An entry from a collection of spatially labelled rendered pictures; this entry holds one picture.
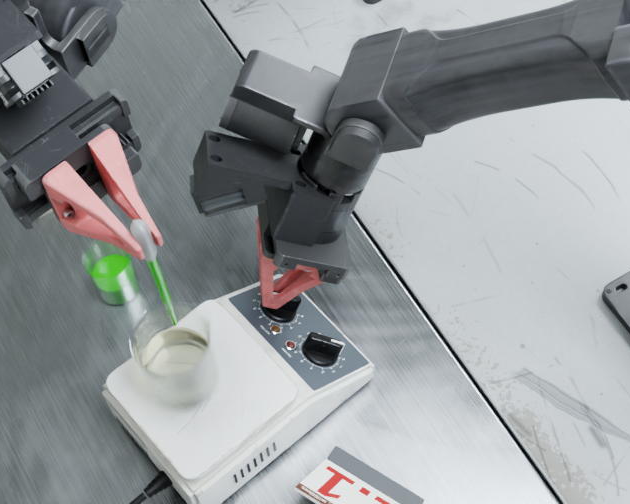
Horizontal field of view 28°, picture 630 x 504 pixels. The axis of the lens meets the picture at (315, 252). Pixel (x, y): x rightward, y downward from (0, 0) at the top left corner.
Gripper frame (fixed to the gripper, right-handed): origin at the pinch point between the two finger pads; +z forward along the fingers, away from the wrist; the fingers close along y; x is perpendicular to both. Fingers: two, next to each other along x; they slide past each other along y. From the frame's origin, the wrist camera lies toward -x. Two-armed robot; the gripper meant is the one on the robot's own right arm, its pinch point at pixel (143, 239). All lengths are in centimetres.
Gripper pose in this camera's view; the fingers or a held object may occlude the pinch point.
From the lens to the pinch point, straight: 84.1
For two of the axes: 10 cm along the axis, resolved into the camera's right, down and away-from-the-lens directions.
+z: 6.5, 6.5, -3.9
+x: 0.6, 4.7, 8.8
